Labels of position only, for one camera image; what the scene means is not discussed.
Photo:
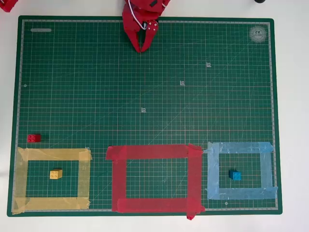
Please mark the red lego brick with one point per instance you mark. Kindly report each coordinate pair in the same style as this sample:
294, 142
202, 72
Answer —
33, 138

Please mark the yellow tape square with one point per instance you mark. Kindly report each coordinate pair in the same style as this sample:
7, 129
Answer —
21, 174

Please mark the green cutting mat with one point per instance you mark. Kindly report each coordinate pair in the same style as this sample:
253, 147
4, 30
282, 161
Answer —
72, 96

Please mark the small black knob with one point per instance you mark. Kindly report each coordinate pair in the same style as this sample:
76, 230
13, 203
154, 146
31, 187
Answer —
260, 1

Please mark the red leader arm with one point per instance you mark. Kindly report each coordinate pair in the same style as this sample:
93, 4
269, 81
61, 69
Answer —
7, 4

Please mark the blue lego brick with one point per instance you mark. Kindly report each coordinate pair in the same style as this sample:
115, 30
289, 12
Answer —
235, 175

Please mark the yellow lego brick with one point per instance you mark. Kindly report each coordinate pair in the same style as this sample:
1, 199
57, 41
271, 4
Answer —
56, 174

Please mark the red tape square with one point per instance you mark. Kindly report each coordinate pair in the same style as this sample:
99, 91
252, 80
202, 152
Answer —
157, 205

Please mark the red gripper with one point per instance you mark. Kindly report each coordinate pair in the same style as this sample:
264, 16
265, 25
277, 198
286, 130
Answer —
133, 27

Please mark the blue tape square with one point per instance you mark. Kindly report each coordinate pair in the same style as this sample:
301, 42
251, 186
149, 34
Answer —
212, 169

